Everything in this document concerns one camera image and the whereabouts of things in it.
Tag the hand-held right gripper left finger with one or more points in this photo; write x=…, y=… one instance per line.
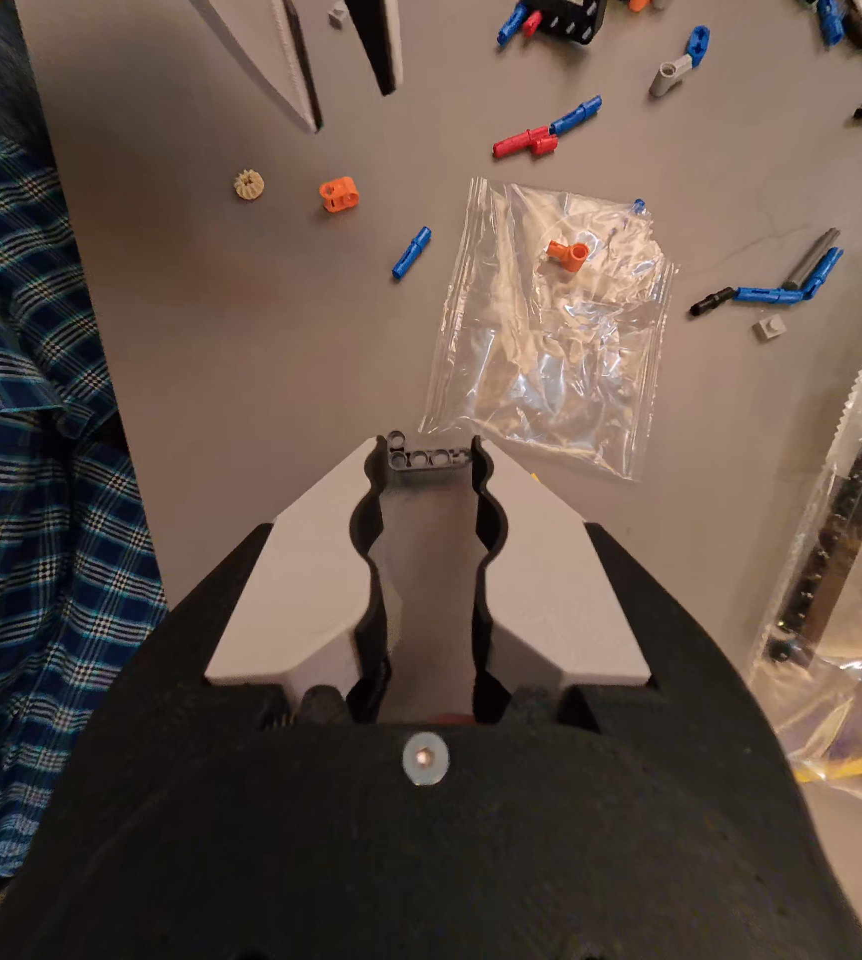
x=288, y=600

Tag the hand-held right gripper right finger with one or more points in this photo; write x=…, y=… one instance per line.
x=566, y=600

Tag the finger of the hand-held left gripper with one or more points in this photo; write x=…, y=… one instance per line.
x=389, y=37
x=266, y=45

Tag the small grey lego pin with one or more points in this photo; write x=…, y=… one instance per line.
x=337, y=13

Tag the dark grey lego beam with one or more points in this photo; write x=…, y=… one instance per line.
x=427, y=459

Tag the tan lego gear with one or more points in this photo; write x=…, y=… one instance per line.
x=249, y=185

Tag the red lego pin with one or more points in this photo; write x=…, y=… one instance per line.
x=524, y=142

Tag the black lego assembly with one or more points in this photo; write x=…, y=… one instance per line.
x=569, y=19

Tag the orange lego pin connector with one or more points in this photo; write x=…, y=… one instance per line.
x=569, y=253

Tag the grey lego connector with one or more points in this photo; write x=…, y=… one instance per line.
x=672, y=75

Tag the blue lego connector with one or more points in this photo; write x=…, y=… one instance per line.
x=698, y=41

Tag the thin yellow lego axle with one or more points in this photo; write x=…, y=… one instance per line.
x=839, y=769

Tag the small grey lego plate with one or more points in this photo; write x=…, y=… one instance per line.
x=772, y=328

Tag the dark grey lego axle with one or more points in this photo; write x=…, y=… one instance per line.
x=805, y=262

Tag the small clear zip bag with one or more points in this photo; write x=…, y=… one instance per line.
x=551, y=345

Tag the large clear plastic bag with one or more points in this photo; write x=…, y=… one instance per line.
x=850, y=562

